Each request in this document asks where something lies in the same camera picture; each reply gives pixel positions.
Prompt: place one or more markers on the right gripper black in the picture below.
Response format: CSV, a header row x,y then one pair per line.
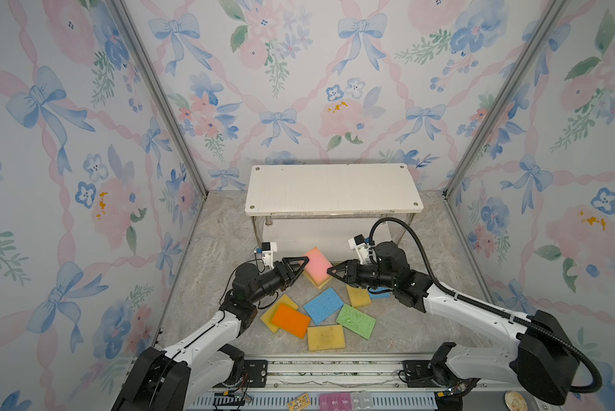
x,y
351,271

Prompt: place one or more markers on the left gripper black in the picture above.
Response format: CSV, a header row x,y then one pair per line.
x,y
283,274

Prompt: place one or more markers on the white two-tier shelf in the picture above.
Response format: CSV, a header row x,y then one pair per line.
x,y
300,207

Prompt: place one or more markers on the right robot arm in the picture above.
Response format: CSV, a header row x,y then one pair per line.
x,y
530,349

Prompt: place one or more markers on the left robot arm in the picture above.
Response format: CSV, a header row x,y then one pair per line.
x,y
176,376

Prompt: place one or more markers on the yellow sponge upper left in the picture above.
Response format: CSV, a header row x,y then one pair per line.
x,y
320,282

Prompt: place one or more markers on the dark yellow sponge centre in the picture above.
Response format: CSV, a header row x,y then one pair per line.
x,y
359,298

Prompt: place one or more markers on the blue sponge centre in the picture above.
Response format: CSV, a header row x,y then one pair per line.
x,y
323,306

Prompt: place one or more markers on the blue sponge under pink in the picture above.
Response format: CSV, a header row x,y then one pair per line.
x,y
379,293

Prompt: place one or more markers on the green sponge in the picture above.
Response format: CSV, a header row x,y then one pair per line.
x,y
356,321

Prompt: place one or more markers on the yellow sponge under orange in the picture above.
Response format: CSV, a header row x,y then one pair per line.
x,y
267,317

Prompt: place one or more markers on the yellow sponge bottom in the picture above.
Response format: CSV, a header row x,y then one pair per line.
x,y
329,337

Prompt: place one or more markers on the clear plastic box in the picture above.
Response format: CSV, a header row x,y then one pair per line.
x,y
362,400

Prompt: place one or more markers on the pink plastic box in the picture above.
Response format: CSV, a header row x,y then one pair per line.
x,y
335,401

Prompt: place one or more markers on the yellow patterned card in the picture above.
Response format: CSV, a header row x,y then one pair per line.
x,y
300,403

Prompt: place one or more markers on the round patterned disc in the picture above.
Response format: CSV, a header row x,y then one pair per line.
x,y
514,401

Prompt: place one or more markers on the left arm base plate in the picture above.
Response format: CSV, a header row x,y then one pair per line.
x,y
247,374

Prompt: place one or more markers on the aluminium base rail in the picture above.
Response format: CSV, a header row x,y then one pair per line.
x,y
289,377

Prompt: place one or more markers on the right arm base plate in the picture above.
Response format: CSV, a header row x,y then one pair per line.
x,y
421,374

